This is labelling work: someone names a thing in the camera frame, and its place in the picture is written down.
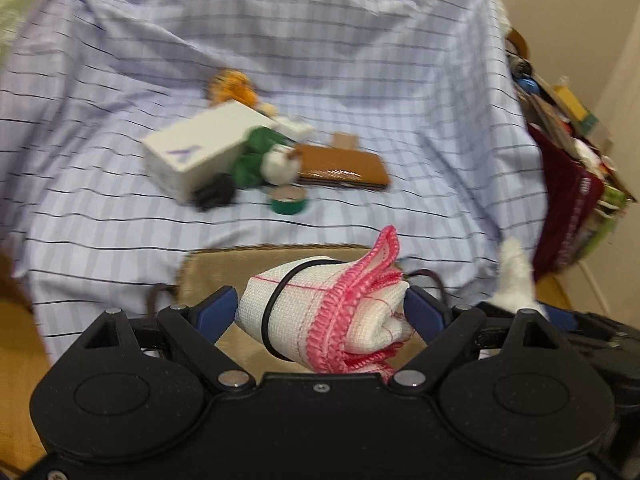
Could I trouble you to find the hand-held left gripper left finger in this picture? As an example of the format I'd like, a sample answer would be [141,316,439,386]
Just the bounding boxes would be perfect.
[80,286,256,393]

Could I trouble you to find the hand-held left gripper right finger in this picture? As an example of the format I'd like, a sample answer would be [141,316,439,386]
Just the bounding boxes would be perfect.
[389,286,557,393]

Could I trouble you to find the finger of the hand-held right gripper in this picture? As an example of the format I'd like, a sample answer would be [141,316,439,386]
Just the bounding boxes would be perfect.
[537,305,581,333]
[476,302,521,318]

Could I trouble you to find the tan storage box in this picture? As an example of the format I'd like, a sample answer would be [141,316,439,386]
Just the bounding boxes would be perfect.
[147,244,451,376]

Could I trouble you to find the white fluffy plush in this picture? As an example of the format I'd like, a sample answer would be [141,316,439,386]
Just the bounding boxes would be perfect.
[495,237,543,311]

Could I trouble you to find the black rubber band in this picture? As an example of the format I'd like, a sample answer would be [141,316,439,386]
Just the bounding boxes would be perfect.
[261,258,346,363]

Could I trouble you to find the white cloth with pink edge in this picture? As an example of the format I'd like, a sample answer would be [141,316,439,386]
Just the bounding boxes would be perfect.
[235,226,413,376]

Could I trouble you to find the small black object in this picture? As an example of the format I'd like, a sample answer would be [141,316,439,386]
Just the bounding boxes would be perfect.
[192,172,236,211]

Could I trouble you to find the green and white plush toy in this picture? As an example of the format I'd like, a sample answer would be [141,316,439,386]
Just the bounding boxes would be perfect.
[230,126,303,190]

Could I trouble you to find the green printed packaging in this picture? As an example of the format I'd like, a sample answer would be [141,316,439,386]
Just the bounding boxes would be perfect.
[575,180,631,261]

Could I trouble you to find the green tape roll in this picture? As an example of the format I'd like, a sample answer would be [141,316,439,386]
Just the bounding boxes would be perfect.
[270,186,309,216]

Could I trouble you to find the dark red velvet cloth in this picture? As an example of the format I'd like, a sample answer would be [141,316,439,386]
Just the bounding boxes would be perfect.
[527,125,606,273]

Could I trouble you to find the white cardboard box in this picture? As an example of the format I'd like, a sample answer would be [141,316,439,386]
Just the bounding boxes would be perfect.
[141,100,278,205]

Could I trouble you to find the brown leather case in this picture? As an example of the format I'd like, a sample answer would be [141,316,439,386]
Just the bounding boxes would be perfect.
[295,143,391,193]

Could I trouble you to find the yellow box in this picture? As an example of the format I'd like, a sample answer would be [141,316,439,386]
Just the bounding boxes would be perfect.
[552,82,601,131]

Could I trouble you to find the orange plush toy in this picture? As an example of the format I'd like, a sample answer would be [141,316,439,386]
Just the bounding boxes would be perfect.
[207,70,258,108]

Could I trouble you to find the zebra striped item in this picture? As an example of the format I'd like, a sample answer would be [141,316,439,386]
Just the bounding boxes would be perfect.
[506,50,531,77]

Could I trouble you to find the checked light blue sheet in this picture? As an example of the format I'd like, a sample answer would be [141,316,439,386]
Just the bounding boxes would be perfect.
[0,0,551,366]

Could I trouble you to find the round wooden item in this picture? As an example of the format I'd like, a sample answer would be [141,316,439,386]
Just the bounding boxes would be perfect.
[506,27,531,58]

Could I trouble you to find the green printed bag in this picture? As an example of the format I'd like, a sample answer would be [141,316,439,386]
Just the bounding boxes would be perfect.
[0,0,31,61]

